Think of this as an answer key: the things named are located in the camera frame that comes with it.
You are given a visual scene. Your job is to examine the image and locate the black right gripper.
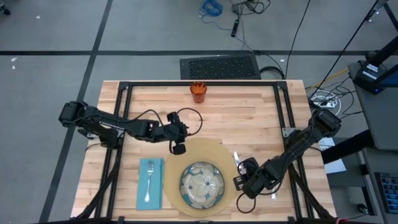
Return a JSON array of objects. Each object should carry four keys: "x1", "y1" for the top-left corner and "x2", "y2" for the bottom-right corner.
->
[{"x1": 233, "y1": 159, "x2": 280, "y2": 200}]

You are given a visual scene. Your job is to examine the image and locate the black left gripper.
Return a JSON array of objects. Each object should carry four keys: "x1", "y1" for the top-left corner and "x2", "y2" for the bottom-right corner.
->
[{"x1": 151, "y1": 119, "x2": 190, "y2": 156}]

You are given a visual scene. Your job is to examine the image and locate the silver knife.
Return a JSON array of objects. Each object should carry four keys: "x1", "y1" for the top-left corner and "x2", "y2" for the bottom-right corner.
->
[{"x1": 233, "y1": 151, "x2": 247, "y2": 175}]

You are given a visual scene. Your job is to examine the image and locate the teal cloth napkin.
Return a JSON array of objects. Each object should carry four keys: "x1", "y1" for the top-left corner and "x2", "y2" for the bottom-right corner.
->
[{"x1": 136, "y1": 157, "x2": 166, "y2": 211}]

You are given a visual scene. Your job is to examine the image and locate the silver fork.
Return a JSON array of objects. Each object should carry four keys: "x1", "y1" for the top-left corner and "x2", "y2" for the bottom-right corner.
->
[{"x1": 143, "y1": 160, "x2": 155, "y2": 203}]

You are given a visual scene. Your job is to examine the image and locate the round woven tan placemat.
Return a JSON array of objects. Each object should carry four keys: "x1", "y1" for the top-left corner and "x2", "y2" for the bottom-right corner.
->
[{"x1": 163, "y1": 138, "x2": 239, "y2": 218}]

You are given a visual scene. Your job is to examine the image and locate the black perforated floor mat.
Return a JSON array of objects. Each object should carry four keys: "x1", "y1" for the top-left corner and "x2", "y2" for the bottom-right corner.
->
[{"x1": 179, "y1": 54, "x2": 262, "y2": 81}]

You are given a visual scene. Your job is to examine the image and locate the white paper sheet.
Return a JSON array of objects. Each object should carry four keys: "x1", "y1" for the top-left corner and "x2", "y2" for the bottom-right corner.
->
[{"x1": 317, "y1": 135, "x2": 347, "y2": 175}]

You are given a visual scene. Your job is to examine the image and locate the black metal beam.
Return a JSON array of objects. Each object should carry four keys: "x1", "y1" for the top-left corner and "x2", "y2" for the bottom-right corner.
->
[
  {"x1": 365, "y1": 34, "x2": 398, "y2": 67},
  {"x1": 321, "y1": 129, "x2": 376, "y2": 166}
]

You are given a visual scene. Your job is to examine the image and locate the white power strip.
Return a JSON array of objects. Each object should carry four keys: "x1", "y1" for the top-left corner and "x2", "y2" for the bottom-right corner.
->
[{"x1": 312, "y1": 99, "x2": 336, "y2": 109}]

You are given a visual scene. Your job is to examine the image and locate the black power strip bar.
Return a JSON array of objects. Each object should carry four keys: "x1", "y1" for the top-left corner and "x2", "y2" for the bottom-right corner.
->
[{"x1": 230, "y1": 19, "x2": 241, "y2": 39}]

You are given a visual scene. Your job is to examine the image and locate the keyboard with blue keys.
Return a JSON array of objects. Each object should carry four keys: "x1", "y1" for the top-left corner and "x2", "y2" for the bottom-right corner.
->
[{"x1": 374, "y1": 171, "x2": 398, "y2": 215}]

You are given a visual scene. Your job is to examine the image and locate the grey equipment cart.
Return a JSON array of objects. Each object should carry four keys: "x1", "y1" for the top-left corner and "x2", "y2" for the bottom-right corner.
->
[{"x1": 347, "y1": 60, "x2": 398, "y2": 152}]

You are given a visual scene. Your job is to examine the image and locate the black box with blue light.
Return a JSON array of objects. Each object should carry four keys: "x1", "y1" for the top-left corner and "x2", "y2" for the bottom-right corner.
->
[{"x1": 352, "y1": 60, "x2": 398, "y2": 95}]

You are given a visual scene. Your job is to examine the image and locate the right gripper cable loop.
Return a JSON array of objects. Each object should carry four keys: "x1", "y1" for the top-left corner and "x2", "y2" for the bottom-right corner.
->
[{"x1": 235, "y1": 186, "x2": 282, "y2": 215}]

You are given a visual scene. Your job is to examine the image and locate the gripper cable loop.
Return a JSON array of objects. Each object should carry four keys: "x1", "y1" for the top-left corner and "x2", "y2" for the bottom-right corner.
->
[
  {"x1": 235, "y1": 186, "x2": 282, "y2": 215},
  {"x1": 130, "y1": 107, "x2": 204, "y2": 137}
]

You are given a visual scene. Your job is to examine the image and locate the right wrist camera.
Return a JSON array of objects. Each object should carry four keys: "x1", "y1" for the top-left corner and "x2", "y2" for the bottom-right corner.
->
[{"x1": 243, "y1": 156, "x2": 259, "y2": 171}]

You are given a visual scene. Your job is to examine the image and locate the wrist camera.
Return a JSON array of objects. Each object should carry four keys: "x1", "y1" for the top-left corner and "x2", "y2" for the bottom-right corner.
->
[
  {"x1": 166, "y1": 111, "x2": 181, "y2": 126},
  {"x1": 243, "y1": 156, "x2": 259, "y2": 171}
]

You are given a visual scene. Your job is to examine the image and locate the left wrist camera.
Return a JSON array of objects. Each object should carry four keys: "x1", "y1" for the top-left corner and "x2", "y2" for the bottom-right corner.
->
[{"x1": 166, "y1": 111, "x2": 181, "y2": 126}]

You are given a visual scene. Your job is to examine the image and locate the left gripper cable loop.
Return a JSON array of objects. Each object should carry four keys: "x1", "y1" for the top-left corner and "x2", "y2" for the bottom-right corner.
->
[{"x1": 130, "y1": 107, "x2": 204, "y2": 137}]

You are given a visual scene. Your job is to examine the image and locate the black aluminium table frame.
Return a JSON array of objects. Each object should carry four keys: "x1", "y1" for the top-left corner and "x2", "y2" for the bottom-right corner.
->
[{"x1": 74, "y1": 80, "x2": 336, "y2": 224}]

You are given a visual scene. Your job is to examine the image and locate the coiled black cable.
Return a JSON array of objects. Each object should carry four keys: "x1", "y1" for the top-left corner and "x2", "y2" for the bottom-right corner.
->
[{"x1": 259, "y1": 65, "x2": 286, "y2": 80}]

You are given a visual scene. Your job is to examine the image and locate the yellow floor cable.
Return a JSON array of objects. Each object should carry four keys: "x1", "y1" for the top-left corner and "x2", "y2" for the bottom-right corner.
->
[{"x1": 306, "y1": 67, "x2": 349, "y2": 91}]

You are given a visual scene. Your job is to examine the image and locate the blue coiled cable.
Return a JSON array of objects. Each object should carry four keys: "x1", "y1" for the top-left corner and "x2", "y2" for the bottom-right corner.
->
[{"x1": 198, "y1": 0, "x2": 233, "y2": 32}]

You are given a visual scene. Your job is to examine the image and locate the long black floor cable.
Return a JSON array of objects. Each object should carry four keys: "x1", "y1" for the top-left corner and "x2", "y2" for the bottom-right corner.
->
[
  {"x1": 310, "y1": 0, "x2": 382, "y2": 96},
  {"x1": 284, "y1": 0, "x2": 312, "y2": 80}
]

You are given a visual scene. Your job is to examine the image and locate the tangled black cable bundle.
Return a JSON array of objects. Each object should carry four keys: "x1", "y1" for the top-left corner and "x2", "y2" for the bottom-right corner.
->
[{"x1": 229, "y1": 0, "x2": 272, "y2": 16}]

